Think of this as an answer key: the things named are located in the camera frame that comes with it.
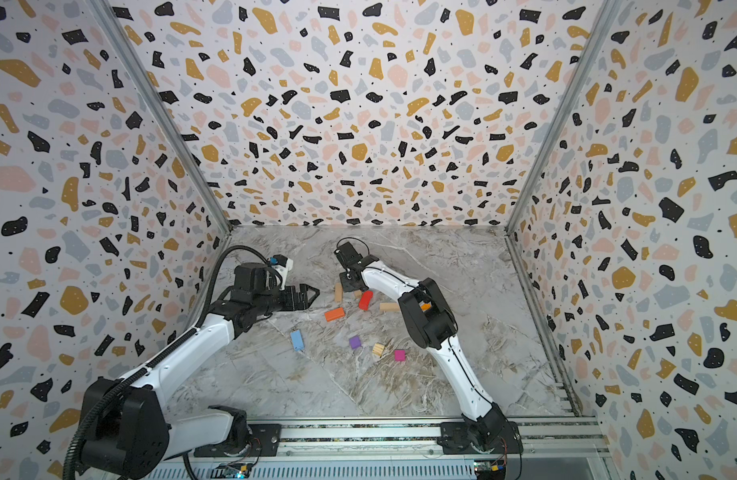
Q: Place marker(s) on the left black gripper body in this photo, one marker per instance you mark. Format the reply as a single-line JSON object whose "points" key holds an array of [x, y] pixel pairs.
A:
{"points": [[274, 300]]}

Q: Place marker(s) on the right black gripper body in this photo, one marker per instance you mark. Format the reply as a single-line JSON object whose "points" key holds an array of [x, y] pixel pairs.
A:
{"points": [[350, 274]]}

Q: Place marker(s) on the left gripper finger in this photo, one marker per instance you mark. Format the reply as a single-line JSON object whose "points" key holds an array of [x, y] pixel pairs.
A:
{"points": [[302, 305], [308, 292]]}

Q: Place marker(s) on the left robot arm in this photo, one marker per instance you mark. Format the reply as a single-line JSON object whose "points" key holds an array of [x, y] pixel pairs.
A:
{"points": [[123, 429]]}

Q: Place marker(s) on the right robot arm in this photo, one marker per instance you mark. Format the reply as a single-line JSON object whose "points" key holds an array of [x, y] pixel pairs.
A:
{"points": [[432, 325]]}

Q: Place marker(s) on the orange-red block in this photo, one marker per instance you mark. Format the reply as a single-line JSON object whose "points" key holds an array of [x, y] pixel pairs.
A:
{"points": [[335, 314]]}

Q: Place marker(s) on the red block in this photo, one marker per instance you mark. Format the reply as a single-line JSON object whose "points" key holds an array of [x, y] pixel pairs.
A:
{"points": [[366, 300]]}

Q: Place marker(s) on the light blue block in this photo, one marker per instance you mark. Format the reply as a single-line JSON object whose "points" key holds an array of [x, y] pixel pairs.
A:
{"points": [[297, 340]]}

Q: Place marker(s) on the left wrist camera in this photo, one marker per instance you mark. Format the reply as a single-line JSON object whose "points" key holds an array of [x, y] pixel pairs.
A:
{"points": [[281, 263]]}

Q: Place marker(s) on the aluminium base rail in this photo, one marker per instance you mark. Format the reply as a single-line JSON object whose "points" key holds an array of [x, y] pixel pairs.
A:
{"points": [[404, 448]]}

